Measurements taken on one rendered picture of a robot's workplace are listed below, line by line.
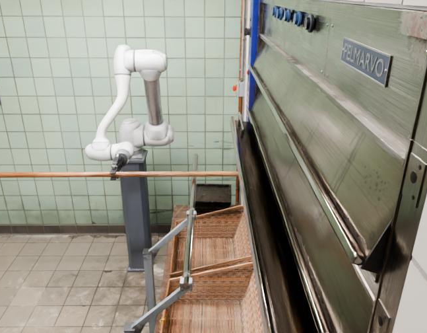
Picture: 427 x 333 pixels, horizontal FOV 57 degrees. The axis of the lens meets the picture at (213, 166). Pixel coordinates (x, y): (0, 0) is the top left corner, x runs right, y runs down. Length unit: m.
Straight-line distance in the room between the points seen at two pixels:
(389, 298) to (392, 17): 0.43
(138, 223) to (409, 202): 2.71
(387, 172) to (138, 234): 2.67
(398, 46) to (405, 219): 0.27
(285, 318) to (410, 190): 0.53
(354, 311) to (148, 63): 1.96
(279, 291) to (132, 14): 2.58
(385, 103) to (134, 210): 2.58
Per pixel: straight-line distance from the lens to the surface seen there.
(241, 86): 2.95
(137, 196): 3.06
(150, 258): 2.02
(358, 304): 0.87
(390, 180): 0.71
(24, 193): 4.00
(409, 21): 0.65
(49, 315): 3.24
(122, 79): 2.53
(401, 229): 0.65
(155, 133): 2.82
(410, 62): 0.67
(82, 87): 3.45
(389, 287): 0.71
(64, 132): 3.62
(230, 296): 2.25
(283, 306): 1.07
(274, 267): 1.18
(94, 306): 3.21
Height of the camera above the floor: 2.12
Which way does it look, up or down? 24 degrees down
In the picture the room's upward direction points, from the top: straight up
